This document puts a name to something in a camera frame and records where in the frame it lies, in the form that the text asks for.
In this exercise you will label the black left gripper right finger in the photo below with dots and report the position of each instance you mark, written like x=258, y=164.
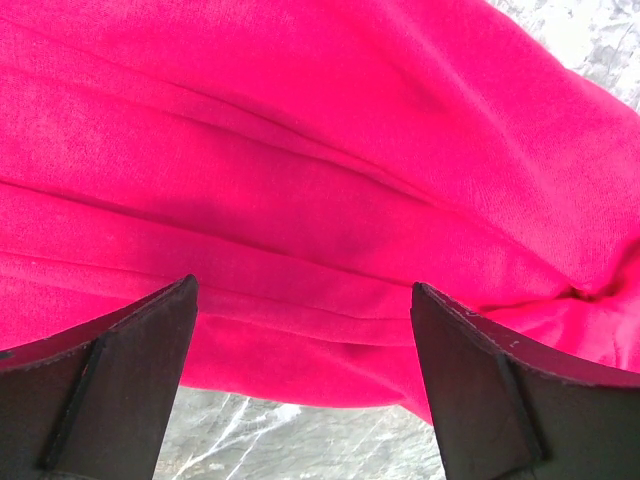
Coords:
x=507, y=407

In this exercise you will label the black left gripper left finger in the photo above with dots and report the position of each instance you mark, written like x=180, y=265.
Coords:
x=94, y=401

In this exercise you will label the red t-shirt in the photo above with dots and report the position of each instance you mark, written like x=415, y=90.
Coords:
x=308, y=162

